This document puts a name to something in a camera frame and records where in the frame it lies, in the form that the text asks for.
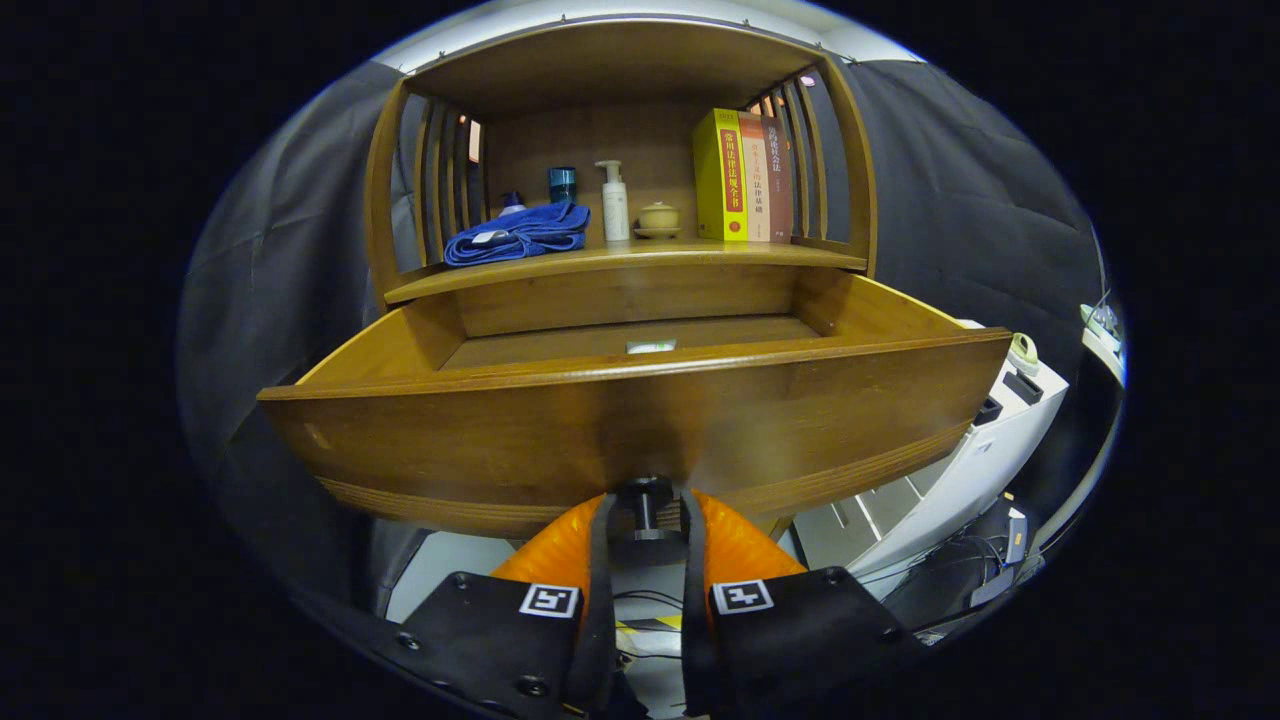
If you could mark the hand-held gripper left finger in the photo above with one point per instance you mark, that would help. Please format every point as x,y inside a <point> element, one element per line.
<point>600,600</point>

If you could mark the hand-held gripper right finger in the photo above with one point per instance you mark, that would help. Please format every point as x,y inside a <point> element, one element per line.
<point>695,600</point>

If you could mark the black drawer knob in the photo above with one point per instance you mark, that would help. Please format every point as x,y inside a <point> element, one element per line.
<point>645,510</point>

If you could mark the white cabinet unit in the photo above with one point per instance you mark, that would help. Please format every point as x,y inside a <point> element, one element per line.
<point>960,470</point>

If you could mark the wooden countertop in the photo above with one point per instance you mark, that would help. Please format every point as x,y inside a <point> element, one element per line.
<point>650,255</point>

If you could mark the folded blue towel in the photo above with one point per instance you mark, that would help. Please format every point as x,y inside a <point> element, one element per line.
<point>520,240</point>

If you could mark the beige lidded teacup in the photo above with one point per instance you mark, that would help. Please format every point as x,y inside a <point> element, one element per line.
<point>658,218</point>

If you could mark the white pump bottle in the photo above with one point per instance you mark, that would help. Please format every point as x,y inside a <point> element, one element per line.
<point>615,210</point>

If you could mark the small white bottle blue cap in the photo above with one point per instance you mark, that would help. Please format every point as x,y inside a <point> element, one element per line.
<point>512,204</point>

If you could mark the yellow-green tape roll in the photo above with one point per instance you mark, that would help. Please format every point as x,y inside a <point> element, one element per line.
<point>1022,352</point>

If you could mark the teal cylindrical bottle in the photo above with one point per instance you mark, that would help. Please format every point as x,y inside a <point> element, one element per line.
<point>562,185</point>

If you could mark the thick yellow book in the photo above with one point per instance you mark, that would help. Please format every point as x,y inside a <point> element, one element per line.
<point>715,180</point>

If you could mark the orange and white book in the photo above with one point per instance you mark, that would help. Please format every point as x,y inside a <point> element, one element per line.
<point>757,180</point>

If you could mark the brown book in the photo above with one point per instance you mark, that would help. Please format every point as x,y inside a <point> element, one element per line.
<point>780,180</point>

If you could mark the white power strip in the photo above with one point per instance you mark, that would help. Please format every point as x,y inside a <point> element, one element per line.
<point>1102,328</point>

